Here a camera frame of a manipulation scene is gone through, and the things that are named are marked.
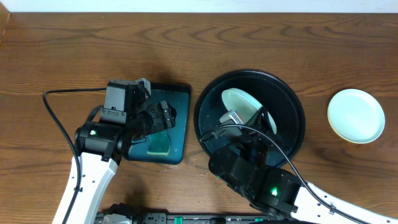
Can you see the yellow plate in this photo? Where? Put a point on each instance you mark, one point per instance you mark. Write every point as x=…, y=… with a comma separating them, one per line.
x=336, y=132

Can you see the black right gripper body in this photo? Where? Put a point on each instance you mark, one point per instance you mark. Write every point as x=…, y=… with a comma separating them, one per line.
x=259, y=152

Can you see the white plate with blue stain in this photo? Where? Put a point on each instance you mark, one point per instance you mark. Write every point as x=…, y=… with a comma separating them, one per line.
x=244, y=104

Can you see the pale green plate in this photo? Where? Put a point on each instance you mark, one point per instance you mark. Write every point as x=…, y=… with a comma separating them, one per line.
x=356, y=115

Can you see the black rectangular water tray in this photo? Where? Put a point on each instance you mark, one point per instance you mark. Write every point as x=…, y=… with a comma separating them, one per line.
x=178, y=96

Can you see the green yellow sponge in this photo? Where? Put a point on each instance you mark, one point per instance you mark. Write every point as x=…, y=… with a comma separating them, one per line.
x=159, y=144

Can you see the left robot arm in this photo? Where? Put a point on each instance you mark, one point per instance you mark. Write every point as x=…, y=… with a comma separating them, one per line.
x=100, y=144

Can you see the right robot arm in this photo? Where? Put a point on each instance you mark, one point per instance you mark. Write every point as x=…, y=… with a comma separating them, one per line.
x=278, y=193

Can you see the round black tray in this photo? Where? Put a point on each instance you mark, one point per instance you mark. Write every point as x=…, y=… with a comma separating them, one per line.
x=284, y=108

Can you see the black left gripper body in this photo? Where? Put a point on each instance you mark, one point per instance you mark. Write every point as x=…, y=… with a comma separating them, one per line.
x=167, y=112

